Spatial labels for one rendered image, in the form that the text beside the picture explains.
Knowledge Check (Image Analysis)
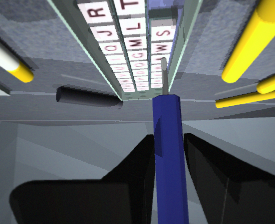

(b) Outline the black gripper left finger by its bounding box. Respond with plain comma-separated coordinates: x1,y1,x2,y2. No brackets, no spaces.
9,134,155,224

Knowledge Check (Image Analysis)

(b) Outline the blue stylus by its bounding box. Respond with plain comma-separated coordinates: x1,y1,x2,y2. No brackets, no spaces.
152,57,189,224

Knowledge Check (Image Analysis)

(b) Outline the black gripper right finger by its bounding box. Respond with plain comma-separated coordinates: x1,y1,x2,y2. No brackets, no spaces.
183,133,275,224

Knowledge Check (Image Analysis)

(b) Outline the black cylinder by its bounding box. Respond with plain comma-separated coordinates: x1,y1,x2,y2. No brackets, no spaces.
56,87,123,109

